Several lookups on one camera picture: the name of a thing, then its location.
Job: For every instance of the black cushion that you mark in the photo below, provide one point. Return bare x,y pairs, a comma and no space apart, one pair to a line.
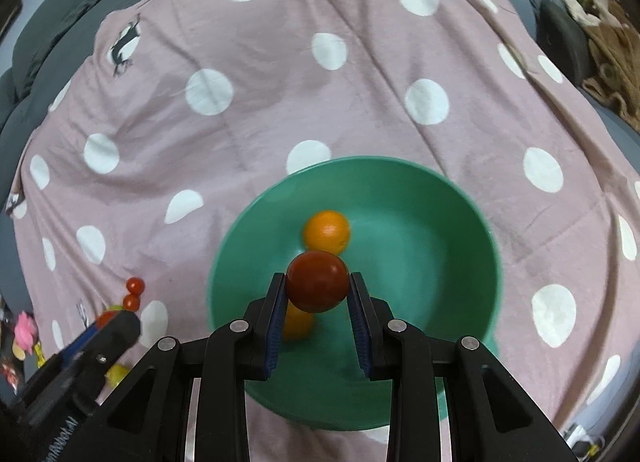
565,41

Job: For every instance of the pink polka dot blanket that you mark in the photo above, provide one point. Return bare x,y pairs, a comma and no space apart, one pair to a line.
320,91

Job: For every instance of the green plastic bowl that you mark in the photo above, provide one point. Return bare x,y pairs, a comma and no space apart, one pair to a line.
425,252

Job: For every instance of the brown fleece robe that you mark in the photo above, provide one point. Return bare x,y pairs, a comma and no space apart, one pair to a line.
615,51

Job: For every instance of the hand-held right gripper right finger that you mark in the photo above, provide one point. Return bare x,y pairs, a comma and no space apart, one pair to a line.
360,329

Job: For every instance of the large orange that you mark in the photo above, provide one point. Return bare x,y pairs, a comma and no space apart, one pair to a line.
327,232

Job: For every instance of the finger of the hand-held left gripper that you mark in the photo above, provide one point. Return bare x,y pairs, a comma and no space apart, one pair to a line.
120,329

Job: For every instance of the cream cloth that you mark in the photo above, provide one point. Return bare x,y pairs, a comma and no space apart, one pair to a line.
575,4

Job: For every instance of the small orange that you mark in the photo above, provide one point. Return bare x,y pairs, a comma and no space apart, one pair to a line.
299,324

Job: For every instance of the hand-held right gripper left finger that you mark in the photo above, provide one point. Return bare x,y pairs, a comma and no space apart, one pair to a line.
276,324

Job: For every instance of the pink toy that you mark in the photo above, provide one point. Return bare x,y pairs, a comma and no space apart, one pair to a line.
25,329

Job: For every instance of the white and yellow device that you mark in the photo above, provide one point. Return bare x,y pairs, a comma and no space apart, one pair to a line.
582,438

